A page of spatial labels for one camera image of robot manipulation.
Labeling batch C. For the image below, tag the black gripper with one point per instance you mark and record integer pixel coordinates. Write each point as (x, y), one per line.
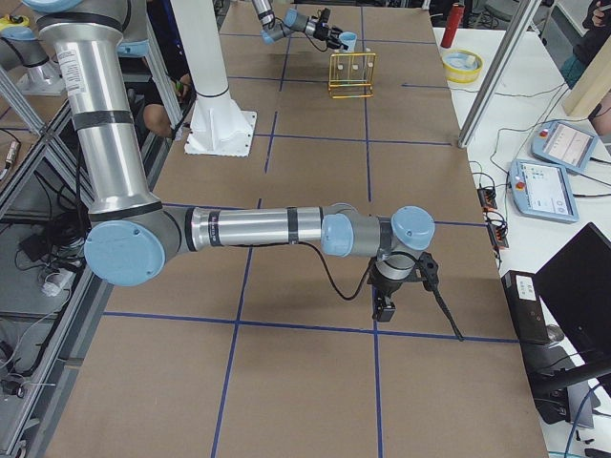
(385, 289)
(321, 31)

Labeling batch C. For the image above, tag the light blue plastic cup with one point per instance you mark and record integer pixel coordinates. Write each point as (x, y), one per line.
(348, 41)

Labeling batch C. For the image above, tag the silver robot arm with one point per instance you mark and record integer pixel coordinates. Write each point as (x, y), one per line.
(274, 28)
(134, 235)

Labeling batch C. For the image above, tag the red bottle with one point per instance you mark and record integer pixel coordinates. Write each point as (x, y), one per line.
(453, 22)

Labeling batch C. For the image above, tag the yellow tape roll bowl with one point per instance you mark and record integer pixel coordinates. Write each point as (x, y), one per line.
(461, 66)

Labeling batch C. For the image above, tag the black computer box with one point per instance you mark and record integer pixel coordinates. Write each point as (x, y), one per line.
(525, 307)

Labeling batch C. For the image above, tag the orange black connector box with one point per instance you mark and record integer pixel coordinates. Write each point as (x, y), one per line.
(486, 197)

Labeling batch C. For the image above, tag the seated person at left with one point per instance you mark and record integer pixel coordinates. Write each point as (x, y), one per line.
(155, 116)

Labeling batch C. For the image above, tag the black monitor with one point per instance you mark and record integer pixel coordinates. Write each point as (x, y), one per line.
(575, 286)

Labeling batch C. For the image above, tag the near teach pendant tablet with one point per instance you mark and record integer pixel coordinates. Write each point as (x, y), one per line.
(542, 191)

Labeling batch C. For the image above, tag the teach pendant tablet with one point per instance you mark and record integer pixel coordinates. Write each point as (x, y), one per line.
(564, 144)
(542, 191)

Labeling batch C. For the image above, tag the far teach pendant tablet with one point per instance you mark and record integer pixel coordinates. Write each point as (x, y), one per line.
(564, 144)

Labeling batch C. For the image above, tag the person in black jacket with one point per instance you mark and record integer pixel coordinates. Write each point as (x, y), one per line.
(597, 25)

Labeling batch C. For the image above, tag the white power strip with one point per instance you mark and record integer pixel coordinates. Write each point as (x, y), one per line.
(54, 283)

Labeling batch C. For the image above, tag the gold wire cup holder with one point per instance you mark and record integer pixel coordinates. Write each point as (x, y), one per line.
(350, 74)

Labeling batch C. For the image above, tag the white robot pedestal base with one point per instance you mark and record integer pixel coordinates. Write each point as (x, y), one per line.
(218, 126)

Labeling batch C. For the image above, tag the aluminium frame post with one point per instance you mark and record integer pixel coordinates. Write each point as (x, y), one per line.
(519, 24)

